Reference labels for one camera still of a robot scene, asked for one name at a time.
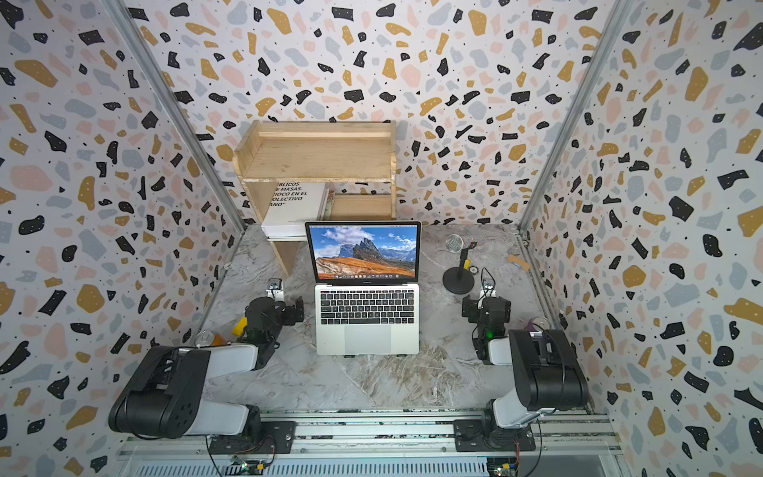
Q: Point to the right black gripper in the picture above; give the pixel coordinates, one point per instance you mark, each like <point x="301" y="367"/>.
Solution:
<point x="472" y="306"/>

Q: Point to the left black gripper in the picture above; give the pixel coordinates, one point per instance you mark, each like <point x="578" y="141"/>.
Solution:
<point x="289" y="317"/>

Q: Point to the silver laptop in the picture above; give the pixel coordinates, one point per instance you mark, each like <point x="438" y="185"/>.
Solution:
<point x="366" y="292"/>

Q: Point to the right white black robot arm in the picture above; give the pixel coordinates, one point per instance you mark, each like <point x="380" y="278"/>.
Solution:
<point x="547" y="377"/>

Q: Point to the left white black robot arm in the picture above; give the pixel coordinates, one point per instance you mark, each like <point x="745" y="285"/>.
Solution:
<point x="164" y="396"/>

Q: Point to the yellow block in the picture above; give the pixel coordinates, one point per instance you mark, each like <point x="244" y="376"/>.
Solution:
<point x="240" y="327"/>

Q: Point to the tan wooden piece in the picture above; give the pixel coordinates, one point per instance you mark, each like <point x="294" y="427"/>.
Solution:
<point x="519" y="262"/>

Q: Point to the purple soda can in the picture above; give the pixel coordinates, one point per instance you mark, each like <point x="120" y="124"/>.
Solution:
<point x="538" y="324"/>

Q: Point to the orange soda can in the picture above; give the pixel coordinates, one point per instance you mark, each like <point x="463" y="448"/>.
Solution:
<point x="209" y="338"/>

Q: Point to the white book black text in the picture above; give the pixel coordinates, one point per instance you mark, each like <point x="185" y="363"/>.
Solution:
<point x="292" y="206"/>

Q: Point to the wooden shelf unit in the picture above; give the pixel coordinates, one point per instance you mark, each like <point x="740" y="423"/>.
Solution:
<point x="271" y="153"/>

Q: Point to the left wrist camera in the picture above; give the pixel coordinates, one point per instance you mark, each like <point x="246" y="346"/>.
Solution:
<point x="274" y="289"/>

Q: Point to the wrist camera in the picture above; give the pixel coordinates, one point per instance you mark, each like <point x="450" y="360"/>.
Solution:
<point x="488" y="287"/>
<point x="274" y="289"/>

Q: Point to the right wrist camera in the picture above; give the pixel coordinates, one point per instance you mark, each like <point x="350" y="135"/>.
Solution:
<point x="488" y="287"/>

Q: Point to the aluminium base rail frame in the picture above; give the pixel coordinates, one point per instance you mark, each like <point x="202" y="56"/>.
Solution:
<point x="386" y="443"/>

